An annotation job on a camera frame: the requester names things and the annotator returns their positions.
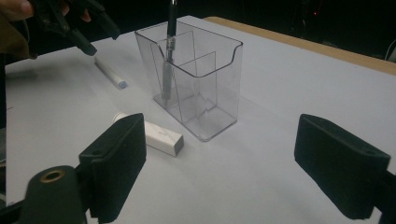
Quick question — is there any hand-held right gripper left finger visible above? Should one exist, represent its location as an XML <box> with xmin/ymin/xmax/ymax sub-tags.
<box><xmin>78</xmin><ymin>112</ymin><xmax>148</xmax><ymax>224</ymax></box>

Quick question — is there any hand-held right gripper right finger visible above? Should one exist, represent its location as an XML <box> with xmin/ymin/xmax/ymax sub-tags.
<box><xmin>293</xmin><ymin>113</ymin><xmax>391</xmax><ymax>220</ymax></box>

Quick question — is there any white pen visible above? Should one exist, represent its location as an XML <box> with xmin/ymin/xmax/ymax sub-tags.
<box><xmin>93</xmin><ymin>55</ymin><xmax>129</xmax><ymax>91</ymax></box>

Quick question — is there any white rectangular eraser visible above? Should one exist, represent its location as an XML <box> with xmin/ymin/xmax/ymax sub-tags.
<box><xmin>112</xmin><ymin>111</ymin><xmax>185</xmax><ymax>158</ymax></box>

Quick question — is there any black pen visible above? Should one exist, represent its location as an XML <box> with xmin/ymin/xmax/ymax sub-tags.
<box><xmin>161</xmin><ymin>0</ymin><xmax>179</xmax><ymax>101</ymax></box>

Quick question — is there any clear plastic pen holder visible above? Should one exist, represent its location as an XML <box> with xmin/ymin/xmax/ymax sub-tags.
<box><xmin>134</xmin><ymin>21</ymin><xmax>244</xmax><ymax>143</ymax></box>

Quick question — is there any white table mat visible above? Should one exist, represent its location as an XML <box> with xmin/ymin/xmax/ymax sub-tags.
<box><xmin>5</xmin><ymin>15</ymin><xmax>396</xmax><ymax>224</ymax></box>

